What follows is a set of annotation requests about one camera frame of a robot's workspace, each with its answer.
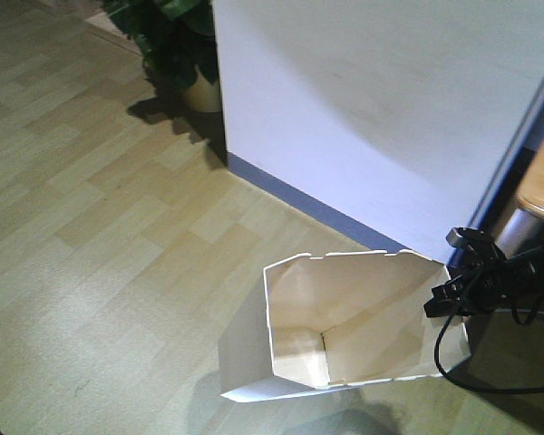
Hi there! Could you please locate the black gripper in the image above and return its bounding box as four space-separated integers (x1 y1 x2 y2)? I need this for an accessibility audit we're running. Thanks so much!
423 244 509 317

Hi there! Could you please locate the white plastic trash bin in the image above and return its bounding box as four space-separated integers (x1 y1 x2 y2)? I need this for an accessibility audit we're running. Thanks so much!
219 250 471 402

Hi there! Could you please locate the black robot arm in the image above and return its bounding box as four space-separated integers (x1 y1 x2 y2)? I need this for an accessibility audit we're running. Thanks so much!
423 245 544 318

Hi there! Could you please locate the green potted plant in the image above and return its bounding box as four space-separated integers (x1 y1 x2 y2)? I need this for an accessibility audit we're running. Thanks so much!
102 0 222 113

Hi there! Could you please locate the black cable on floor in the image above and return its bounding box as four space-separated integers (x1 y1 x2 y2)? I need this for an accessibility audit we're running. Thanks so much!
433 312 544 394

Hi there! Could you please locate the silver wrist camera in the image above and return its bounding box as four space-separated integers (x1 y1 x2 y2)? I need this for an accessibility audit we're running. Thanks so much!
445 227 491 248

